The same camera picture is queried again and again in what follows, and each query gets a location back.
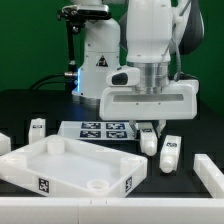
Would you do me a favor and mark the black cable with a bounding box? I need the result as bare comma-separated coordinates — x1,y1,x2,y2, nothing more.
29,73,78,91

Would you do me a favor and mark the white marker sheet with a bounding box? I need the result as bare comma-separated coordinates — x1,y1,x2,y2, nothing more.
58,121,140,141

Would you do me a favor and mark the black camera stand pole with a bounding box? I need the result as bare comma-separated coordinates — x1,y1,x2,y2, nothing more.
65,21,78,93

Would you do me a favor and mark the white desk top tray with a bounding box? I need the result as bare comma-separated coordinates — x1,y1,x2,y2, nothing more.
0,135,148,198

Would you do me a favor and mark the black camera on stand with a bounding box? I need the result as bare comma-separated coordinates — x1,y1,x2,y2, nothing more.
57,4,111,20

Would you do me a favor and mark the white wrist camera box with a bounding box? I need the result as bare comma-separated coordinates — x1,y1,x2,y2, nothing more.
106,66,140,86

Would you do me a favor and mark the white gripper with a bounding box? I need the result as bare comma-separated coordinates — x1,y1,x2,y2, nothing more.
99,80,199,139

